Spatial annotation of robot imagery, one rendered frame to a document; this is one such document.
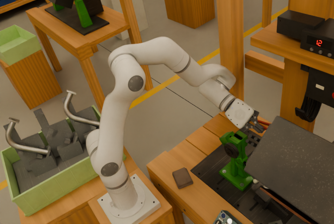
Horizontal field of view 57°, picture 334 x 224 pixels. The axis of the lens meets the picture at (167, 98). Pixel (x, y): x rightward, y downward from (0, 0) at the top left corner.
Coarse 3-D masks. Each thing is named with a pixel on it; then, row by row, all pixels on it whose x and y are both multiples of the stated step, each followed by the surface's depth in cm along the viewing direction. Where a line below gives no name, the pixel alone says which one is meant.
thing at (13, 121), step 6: (12, 120) 166; (18, 120) 169; (12, 126) 167; (6, 132) 167; (6, 138) 168; (12, 144) 169; (18, 144) 172; (24, 150) 173; (30, 150) 174; (36, 150) 175; (42, 150) 176
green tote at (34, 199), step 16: (96, 112) 198; (48, 144) 197; (16, 160) 191; (64, 176) 165; (80, 176) 171; (96, 176) 178; (16, 192) 166; (32, 192) 159; (48, 192) 164; (64, 192) 170; (32, 208) 163
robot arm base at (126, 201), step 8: (128, 176) 140; (128, 184) 139; (136, 184) 157; (112, 192) 137; (120, 192) 138; (128, 192) 141; (136, 192) 150; (112, 200) 144; (120, 200) 141; (128, 200) 143; (136, 200) 148; (144, 200) 149; (112, 208) 149; (120, 208) 146; (128, 208) 146; (136, 208) 146; (120, 216) 145; (128, 216) 144
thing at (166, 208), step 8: (144, 176) 165; (152, 184) 160; (104, 192) 162; (152, 192) 157; (96, 200) 159; (160, 200) 152; (96, 208) 155; (160, 208) 149; (168, 208) 148; (96, 216) 152; (104, 216) 151; (152, 216) 147; (160, 216) 146
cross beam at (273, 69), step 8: (248, 56) 162; (256, 56) 159; (264, 56) 158; (248, 64) 165; (256, 64) 160; (264, 64) 156; (272, 64) 152; (280, 64) 151; (256, 72) 163; (264, 72) 159; (272, 72) 154; (280, 72) 150; (280, 80) 153
